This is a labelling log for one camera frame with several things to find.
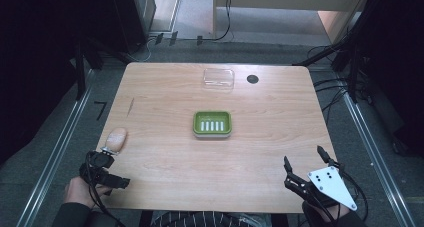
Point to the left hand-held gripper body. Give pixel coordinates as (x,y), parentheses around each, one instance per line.
(101,173)

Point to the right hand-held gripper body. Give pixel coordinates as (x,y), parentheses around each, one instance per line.
(325,188)

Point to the green soap dish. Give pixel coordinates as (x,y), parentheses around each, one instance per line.
(212,124)

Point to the beige soap bar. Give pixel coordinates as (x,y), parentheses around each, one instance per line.
(116,139)

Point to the black metal stand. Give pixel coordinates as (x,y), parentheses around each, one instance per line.
(80,70)
(350,63)

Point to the person's striped clothing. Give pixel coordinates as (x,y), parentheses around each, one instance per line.
(206,219)

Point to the person's left hand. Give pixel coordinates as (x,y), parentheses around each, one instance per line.
(77,193)

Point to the black round table grommet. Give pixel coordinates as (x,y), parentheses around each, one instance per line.
(252,79)

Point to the white furniture frame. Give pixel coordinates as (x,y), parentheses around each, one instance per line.
(283,0)

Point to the clear plastic lid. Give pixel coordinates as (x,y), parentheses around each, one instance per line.
(218,78)

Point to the metal floor rail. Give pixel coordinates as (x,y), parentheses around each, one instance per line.
(56,153)
(376,157)

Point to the person's right hand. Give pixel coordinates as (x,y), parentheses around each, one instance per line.
(330,215)

